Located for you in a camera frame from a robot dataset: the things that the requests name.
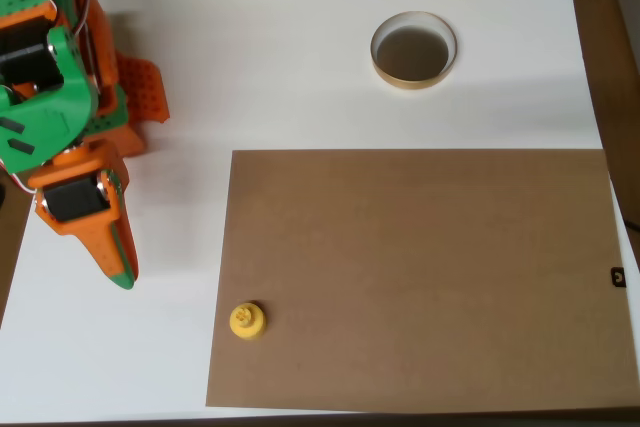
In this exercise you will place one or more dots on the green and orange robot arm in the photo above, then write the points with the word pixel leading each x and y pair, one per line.
pixel 45 117

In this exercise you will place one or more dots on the orange gripper black servo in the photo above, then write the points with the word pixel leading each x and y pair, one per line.
pixel 75 201

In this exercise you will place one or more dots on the small yellow plastic knob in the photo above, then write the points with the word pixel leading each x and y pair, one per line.
pixel 246 322

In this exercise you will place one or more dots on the small black clip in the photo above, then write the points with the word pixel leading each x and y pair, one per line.
pixel 618 277

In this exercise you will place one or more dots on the orange and green robot base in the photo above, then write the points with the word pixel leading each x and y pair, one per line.
pixel 142 92

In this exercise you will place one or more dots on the large white base panel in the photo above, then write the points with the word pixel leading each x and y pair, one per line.
pixel 280 47

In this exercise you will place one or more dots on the brown cardboard sheet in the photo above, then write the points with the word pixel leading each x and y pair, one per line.
pixel 425 282

